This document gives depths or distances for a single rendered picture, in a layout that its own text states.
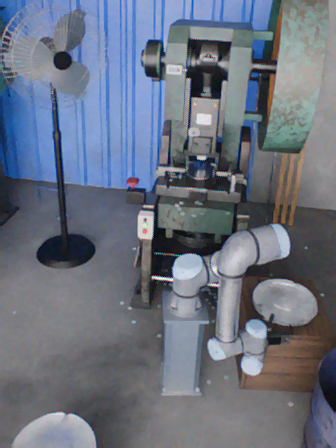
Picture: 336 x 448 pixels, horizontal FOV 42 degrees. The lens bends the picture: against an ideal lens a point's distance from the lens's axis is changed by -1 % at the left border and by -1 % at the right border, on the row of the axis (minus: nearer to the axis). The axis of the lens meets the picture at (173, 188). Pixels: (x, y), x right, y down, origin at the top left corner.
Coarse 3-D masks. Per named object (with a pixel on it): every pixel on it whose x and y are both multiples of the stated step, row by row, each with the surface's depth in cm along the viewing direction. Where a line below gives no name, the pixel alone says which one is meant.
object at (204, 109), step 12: (192, 96) 217; (204, 96) 217; (216, 96) 219; (192, 108) 217; (204, 108) 216; (216, 108) 215; (192, 120) 220; (204, 120) 219; (216, 120) 218; (192, 132) 221; (204, 132) 222; (216, 132) 221; (192, 144) 224; (204, 144) 221; (216, 144) 224
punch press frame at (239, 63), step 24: (192, 24) 213; (216, 24) 218; (240, 24) 224; (168, 48) 202; (192, 48) 214; (240, 48) 197; (240, 72) 202; (168, 96) 212; (240, 96) 207; (240, 120) 212; (168, 216) 228; (216, 216) 224; (216, 240) 231
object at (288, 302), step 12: (264, 288) 206; (276, 288) 207; (288, 288) 208; (300, 288) 208; (264, 300) 198; (276, 300) 197; (288, 300) 198; (300, 300) 200; (312, 300) 201; (276, 312) 190; (288, 312) 191; (300, 312) 192; (312, 312) 193
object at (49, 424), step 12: (36, 420) 157; (48, 420) 157; (60, 420) 157; (72, 420) 157; (84, 420) 157; (24, 432) 153; (36, 432) 153; (48, 432) 153; (60, 432) 153; (72, 432) 153; (84, 432) 154; (24, 444) 149; (36, 444) 149; (48, 444) 148; (60, 444) 149; (72, 444) 149; (84, 444) 150
